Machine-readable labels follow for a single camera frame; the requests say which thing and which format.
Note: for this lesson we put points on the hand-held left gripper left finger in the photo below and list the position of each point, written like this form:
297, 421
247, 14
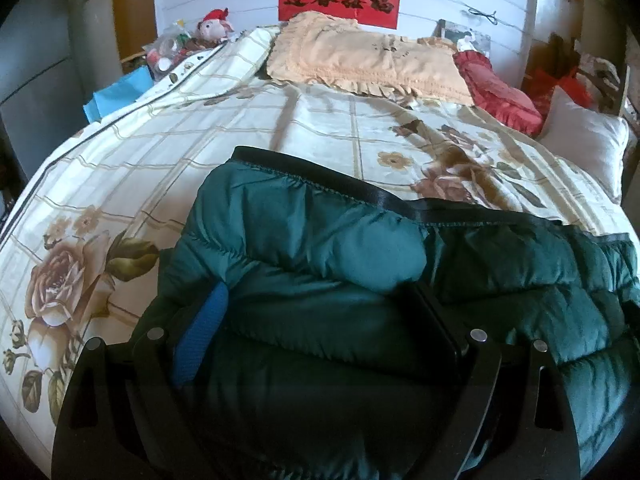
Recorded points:
200, 340

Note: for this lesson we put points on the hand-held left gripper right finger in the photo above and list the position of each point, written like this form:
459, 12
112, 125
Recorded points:
452, 342

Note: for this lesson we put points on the dark green puffer jacket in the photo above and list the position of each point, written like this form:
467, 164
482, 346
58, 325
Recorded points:
325, 240

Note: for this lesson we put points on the red clothes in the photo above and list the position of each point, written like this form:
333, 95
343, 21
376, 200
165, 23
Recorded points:
555, 85

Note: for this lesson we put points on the floral checked bed quilt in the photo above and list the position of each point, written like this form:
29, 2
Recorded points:
200, 130

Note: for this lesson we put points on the white satin pillow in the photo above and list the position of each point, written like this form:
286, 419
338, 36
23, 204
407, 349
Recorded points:
590, 145

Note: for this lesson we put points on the red frilled pillow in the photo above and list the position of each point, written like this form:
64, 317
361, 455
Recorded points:
500, 95

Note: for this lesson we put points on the blue box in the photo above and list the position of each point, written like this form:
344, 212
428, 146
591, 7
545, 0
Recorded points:
117, 95

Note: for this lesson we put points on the plastic bag of toys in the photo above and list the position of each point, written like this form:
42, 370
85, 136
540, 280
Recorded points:
167, 52

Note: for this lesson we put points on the beige frilled pillow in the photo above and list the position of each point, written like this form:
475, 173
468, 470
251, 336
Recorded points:
350, 60

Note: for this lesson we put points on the wooden chair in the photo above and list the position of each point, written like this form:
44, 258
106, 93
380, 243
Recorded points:
617, 85

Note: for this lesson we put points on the framed photo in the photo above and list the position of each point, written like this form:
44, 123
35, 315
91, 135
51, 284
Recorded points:
462, 35

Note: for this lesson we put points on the plush toy with red hat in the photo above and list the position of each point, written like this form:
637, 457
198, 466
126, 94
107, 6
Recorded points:
215, 27

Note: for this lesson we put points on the grey refrigerator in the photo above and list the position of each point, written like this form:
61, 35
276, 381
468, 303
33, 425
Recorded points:
45, 60

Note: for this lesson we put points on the wooden door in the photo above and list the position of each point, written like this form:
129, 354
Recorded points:
132, 10

